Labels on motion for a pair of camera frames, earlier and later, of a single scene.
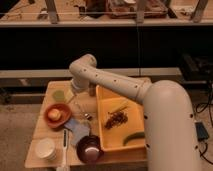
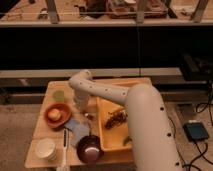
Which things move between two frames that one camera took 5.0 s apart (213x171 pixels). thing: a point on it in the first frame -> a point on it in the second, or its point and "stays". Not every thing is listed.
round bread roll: (54, 114) stays
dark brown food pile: (116, 119) stays
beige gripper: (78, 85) -> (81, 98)
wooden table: (67, 130) stays
